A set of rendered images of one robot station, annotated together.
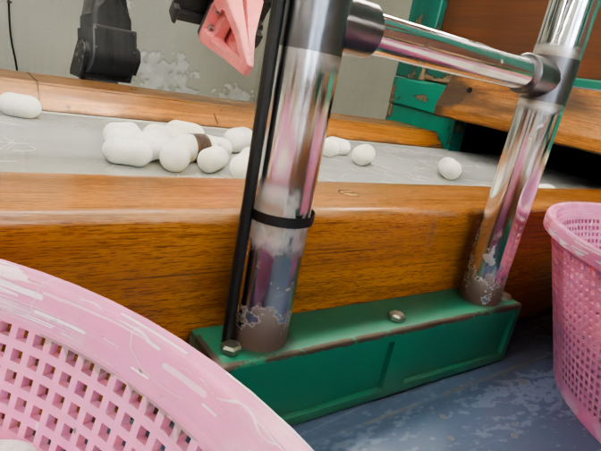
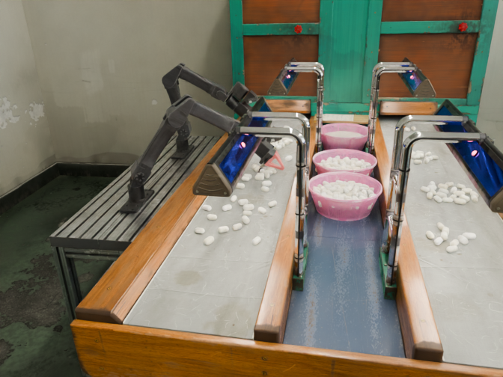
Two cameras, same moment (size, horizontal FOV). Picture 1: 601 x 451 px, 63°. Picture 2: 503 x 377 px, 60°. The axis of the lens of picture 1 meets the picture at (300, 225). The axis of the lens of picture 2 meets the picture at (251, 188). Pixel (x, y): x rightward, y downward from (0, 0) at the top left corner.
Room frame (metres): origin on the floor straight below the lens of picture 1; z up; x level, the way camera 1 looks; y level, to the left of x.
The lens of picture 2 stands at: (-1.06, 1.54, 1.41)
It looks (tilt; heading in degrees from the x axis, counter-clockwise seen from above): 24 degrees down; 318
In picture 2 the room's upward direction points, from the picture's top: 2 degrees counter-clockwise
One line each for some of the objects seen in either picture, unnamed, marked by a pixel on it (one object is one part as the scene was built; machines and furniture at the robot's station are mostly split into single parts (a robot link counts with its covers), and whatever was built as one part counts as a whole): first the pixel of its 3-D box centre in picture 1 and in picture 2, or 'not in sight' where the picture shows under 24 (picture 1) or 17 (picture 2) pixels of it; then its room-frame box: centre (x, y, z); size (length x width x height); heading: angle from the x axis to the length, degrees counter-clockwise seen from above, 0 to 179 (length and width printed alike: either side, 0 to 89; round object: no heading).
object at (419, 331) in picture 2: not in sight; (386, 189); (-0.26, 0.12, 0.71); 1.81 x 0.05 x 0.11; 127
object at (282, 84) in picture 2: not in sight; (286, 74); (0.36, 0.04, 1.08); 0.62 x 0.08 x 0.07; 127
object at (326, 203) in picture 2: not in sight; (343, 197); (-0.20, 0.31, 0.72); 0.27 x 0.27 x 0.10
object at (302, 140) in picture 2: not in sight; (272, 199); (-0.29, 0.77, 0.90); 0.20 x 0.19 x 0.45; 127
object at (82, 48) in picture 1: (105, 63); (183, 133); (0.79, 0.35, 0.77); 0.09 x 0.06 x 0.06; 136
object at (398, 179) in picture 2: not in sight; (427, 208); (-0.61, 0.53, 0.90); 0.20 x 0.19 x 0.45; 127
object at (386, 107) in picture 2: not in sight; (408, 108); (0.12, -0.68, 0.83); 0.30 x 0.06 x 0.07; 37
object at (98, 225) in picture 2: not in sight; (216, 179); (0.41, 0.44, 0.65); 1.20 x 0.90 x 0.04; 129
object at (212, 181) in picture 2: not in sight; (242, 135); (-0.22, 0.82, 1.08); 0.62 x 0.08 x 0.07; 127
